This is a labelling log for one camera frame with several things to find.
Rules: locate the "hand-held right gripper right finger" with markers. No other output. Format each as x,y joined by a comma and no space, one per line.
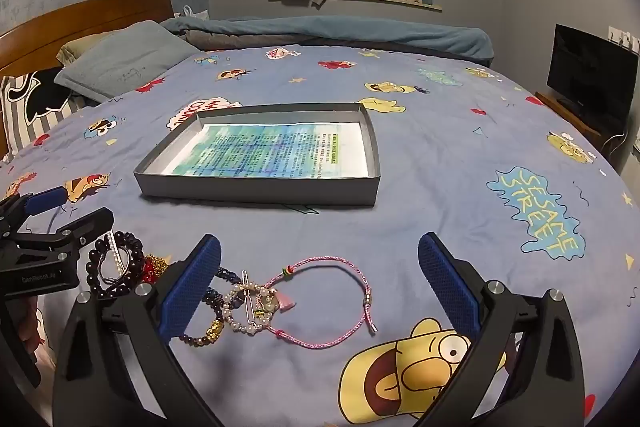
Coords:
447,287

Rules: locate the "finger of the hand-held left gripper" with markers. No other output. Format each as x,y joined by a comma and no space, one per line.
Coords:
90,223
45,200

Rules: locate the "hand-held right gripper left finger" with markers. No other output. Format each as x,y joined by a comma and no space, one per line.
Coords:
192,287

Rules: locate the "thin silver bangle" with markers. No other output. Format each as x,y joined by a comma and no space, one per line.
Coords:
118,264

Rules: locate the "silver hair clip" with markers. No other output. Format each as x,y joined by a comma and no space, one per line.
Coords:
248,297

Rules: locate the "grey cardboard box tray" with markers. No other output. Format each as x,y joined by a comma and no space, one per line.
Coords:
260,192

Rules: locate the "person's left hand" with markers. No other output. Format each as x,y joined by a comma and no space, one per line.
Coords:
32,327

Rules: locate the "striped black white pillow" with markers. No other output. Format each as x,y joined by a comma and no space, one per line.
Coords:
30,107

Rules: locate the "cartoon printed bedsheet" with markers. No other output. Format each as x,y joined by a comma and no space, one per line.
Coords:
440,187

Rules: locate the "printed paper sheet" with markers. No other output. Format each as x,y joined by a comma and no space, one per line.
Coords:
270,152

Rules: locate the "olive pillow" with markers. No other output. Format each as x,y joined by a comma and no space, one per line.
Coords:
75,47

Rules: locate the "grey-blue pillow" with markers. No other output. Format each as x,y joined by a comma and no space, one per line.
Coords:
130,57

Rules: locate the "wooden headboard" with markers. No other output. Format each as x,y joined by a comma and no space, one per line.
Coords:
90,9

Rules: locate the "wooden television stand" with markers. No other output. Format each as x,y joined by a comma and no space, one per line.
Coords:
560,107

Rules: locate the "white bag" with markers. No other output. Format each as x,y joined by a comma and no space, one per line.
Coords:
192,13

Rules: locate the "black television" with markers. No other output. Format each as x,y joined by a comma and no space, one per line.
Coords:
590,72

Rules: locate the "blue duvet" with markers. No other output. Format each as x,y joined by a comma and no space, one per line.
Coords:
350,32

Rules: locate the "window sill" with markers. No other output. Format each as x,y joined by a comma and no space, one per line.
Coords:
360,1

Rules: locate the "white wall outlets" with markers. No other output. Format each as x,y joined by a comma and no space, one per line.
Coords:
622,38

